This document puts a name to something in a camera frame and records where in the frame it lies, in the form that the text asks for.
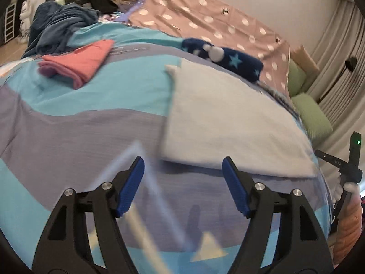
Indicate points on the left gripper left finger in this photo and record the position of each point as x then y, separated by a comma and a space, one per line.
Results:
82, 234

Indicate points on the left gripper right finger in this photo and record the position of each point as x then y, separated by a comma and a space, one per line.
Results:
283, 234

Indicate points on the grey long sleeve shirt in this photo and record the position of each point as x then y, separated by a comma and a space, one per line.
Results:
214, 115

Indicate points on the orange sleeved right forearm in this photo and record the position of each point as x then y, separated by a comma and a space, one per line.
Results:
349, 229

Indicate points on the white gloved right hand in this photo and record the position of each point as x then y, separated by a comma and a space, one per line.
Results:
340, 189

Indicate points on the near green pillow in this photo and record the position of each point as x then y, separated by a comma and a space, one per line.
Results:
317, 125

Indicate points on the green pillow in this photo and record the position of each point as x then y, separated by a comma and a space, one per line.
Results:
317, 125
296, 78

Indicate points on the beige curtain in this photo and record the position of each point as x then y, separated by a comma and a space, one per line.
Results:
344, 105

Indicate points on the black floor lamp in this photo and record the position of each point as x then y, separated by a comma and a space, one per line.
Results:
349, 65

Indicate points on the far green pillow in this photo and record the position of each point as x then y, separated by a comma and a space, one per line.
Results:
296, 78

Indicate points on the blue patterned bed cover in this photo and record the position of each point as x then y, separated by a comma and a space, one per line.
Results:
183, 218

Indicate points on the tan pillow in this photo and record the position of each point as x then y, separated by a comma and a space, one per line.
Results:
303, 60

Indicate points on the navy star plush garment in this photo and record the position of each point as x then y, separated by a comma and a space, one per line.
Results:
242, 64

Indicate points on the folded pink garment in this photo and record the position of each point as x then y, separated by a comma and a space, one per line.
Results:
79, 65

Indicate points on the dark blue fleece blanket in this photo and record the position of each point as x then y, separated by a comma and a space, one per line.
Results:
53, 25

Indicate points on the white plush toy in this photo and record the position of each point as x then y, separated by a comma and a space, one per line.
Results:
25, 22

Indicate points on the white shelf rack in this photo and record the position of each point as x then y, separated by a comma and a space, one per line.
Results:
9, 22

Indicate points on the pink polka dot sheet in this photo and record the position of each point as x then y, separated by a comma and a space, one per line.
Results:
222, 25

